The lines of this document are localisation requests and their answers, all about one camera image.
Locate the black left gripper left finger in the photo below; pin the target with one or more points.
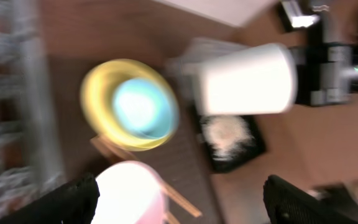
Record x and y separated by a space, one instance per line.
72 203

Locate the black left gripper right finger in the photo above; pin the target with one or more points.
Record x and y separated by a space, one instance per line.
286 203

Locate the pink bowl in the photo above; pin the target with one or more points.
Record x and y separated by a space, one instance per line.
130 192

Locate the pile of rice and nuts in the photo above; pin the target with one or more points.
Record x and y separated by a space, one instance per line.
227 136

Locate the light blue bowl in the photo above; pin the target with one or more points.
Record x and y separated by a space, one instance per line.
145 109

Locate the white paper cup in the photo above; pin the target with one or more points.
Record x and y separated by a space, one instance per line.
257 80

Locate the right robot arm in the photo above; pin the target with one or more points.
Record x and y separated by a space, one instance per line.
327 67

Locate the grey dishwasher rack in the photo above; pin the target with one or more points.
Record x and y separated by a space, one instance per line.
30 160

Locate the black waste tray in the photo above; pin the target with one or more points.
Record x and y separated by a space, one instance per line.
227 166

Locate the clear plastic waste bin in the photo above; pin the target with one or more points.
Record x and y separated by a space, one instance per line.
200 49

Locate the wooden chopstick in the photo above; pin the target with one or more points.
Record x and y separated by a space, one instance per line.
170 218
115 154

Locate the brown serving tray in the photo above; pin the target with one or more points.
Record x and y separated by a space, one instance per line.
179 161

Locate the yellow round plate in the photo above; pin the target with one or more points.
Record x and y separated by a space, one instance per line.
96 94

